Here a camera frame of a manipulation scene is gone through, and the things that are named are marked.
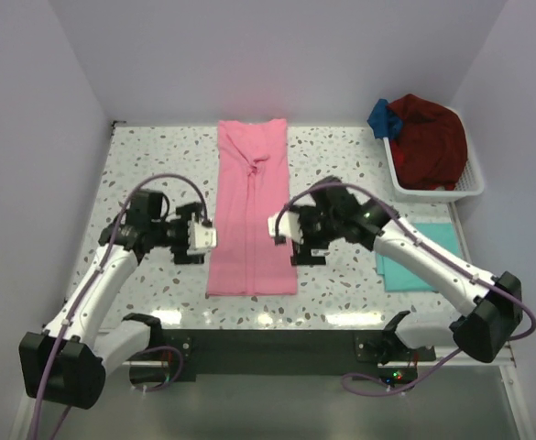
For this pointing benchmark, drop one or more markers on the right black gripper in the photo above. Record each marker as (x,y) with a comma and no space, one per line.
(304,255)

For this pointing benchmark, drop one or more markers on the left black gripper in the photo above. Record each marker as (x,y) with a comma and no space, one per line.
(180,255)

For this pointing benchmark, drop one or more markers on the pink t shirt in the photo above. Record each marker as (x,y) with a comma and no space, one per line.
(253,185)

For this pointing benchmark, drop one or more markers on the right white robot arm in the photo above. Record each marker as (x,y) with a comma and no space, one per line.
(488,308)

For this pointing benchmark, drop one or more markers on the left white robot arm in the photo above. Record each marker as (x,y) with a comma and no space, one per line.
(68,362)

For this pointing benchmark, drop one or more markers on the folded teal t shirt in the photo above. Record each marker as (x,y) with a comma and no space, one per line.
(396,278)

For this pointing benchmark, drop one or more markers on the blue t shirt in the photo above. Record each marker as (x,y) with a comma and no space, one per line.
(384,122)

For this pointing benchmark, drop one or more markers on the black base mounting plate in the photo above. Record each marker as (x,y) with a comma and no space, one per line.
(376,353)

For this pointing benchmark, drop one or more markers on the dark red t shirt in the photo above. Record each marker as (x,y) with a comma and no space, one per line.
(430,151)

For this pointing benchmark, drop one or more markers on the white plastic laundry basket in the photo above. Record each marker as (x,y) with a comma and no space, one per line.
(470,183)

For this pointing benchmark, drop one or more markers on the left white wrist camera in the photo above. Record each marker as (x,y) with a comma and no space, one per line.
(201,237)

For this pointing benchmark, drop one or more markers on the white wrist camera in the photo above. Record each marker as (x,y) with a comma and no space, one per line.
(201,237)
(289,228)

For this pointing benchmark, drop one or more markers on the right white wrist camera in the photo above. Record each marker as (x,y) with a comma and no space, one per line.
(289,228)

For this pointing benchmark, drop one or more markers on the aluminium frame rail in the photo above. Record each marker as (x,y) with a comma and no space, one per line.
(504,357)

